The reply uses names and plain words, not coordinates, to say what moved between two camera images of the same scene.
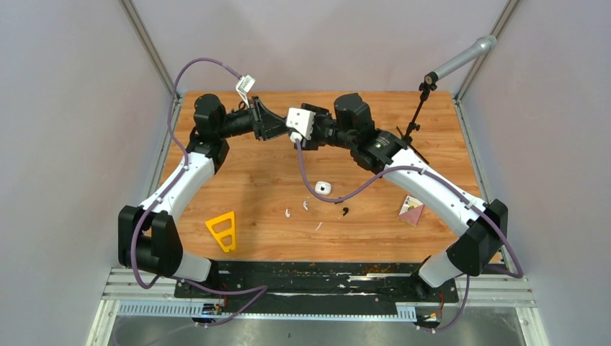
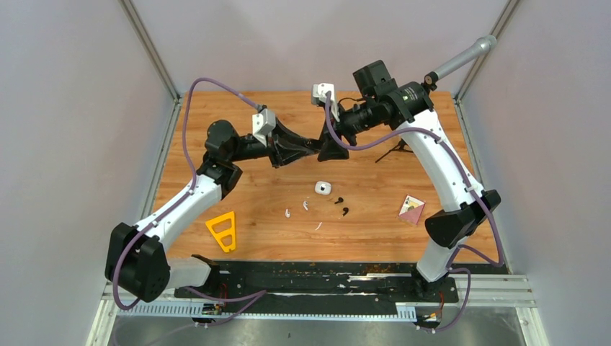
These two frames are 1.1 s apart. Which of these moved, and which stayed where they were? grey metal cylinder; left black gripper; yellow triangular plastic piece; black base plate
Moved: left black gripper
Stayed: grey metal cylinder; black base plate; yellow triangular plastic piece
